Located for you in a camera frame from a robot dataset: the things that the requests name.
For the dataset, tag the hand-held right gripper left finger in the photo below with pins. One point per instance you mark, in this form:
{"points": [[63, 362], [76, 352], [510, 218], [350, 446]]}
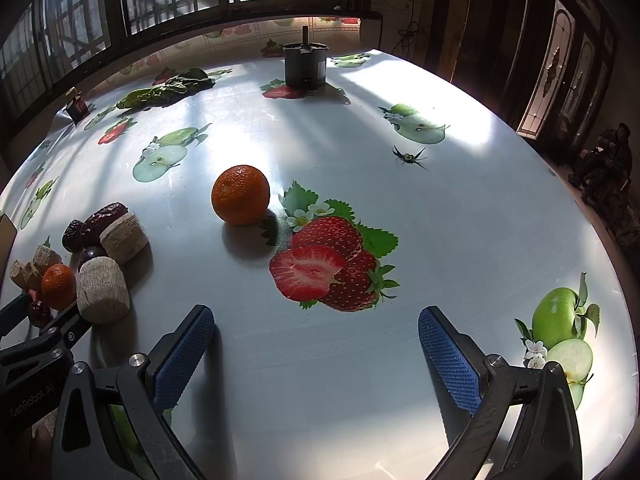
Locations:
{"points": [[184, 357]]}

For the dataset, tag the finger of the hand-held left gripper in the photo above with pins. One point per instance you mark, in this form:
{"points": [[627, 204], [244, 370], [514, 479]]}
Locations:
{"points": [[12, 312], [67, 332]]}

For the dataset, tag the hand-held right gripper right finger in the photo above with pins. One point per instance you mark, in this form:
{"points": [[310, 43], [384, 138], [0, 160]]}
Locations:
{"points": [[448, 360]]}

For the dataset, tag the small red date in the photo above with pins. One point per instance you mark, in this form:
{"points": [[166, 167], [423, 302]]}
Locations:
{"points": [[38, 313]]}

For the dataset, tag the small sugarcane piece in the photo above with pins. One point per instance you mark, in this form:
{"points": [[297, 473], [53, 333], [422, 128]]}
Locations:
{"points": [[47, 258], [34, 281], [19, 274]]}

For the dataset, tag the small orange mandarin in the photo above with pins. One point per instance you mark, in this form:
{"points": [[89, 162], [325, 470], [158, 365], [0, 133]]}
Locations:
{"points": [[58, 285]]}

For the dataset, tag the large sugarcane chunk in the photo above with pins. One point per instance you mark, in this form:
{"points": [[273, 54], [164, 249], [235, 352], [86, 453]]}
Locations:
{"points": [[102, 291], [125, 238]]}

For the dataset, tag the dark purple round fruit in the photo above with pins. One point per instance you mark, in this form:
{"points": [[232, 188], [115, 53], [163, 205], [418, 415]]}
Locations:
{"points": [[91, 255]]}

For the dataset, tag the dark red wrinkled date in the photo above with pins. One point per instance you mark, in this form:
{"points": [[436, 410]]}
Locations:
{"points": [[72, 236]]}

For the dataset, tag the long red date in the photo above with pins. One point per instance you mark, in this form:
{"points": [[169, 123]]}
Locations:
{"points": [[104, 220]]}

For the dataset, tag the large orange mandarin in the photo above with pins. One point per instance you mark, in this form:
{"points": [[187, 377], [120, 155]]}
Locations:
{"points": [[240, 194]]}

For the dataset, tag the fruit-print tablecloth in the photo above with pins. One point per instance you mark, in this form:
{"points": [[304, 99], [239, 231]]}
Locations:
{"points": [[320, 385]]}

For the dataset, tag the small black spider-shaped clip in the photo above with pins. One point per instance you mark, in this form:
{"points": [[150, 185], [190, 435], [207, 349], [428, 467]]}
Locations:
{"points": [[410, 157]]}

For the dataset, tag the small dark jar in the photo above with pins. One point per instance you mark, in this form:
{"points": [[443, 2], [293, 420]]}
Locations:
{"points": [[77, 106]]}

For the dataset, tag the green leafy vegetable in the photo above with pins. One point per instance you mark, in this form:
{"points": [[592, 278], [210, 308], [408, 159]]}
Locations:
{"points": [[167, 88]]}

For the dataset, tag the stained glass wooden door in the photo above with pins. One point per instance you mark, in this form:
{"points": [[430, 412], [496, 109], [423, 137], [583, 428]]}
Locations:
{"points": [[562, 70]]}

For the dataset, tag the small black box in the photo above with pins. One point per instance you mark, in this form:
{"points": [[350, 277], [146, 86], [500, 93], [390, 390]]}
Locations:
{"points": [[305, 66]]}

